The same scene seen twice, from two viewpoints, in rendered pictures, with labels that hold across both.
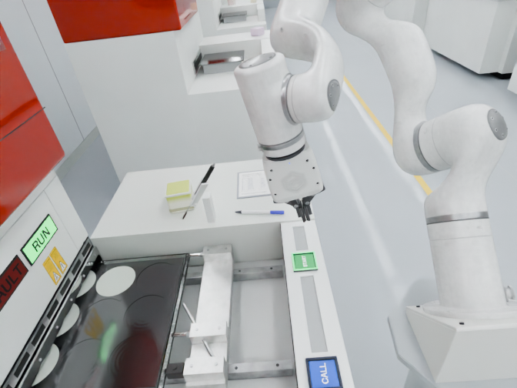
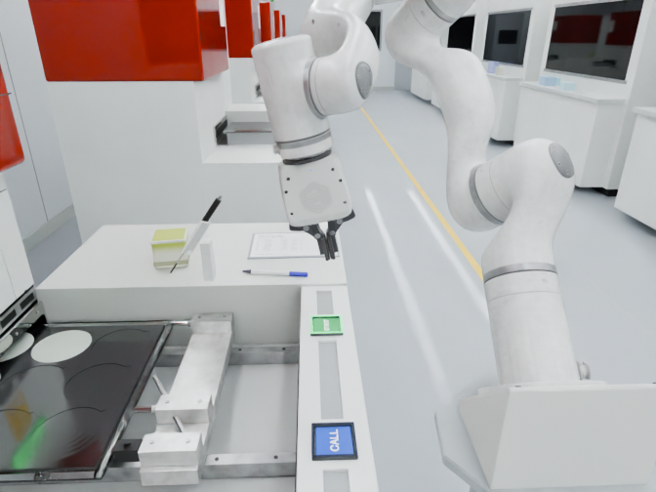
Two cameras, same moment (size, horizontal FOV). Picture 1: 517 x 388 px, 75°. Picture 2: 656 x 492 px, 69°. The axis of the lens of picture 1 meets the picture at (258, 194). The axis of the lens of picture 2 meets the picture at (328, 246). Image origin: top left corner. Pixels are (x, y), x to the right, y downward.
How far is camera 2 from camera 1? 0.20 m
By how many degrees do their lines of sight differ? 12
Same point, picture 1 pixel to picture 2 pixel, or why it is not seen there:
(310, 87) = (336, 64)
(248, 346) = (238, 440)
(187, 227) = (175, 284)
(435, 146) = (492, 185)
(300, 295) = (315, 359)
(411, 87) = (467, 118)
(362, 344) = not seen: outside the picture
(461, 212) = (523, 261)
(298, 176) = (321, 190)
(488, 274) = (555, 338)
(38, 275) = not seen: outside the picture
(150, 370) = (91, 447)
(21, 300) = not seen: outside the picture
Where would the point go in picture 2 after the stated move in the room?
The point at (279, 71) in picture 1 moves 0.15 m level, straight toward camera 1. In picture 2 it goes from (304, 49) to (295, 53)
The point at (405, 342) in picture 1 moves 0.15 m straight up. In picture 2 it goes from (455, 441) to (466, 367)
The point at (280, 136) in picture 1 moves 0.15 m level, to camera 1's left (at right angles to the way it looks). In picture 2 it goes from (300, 130) to (189, 132)
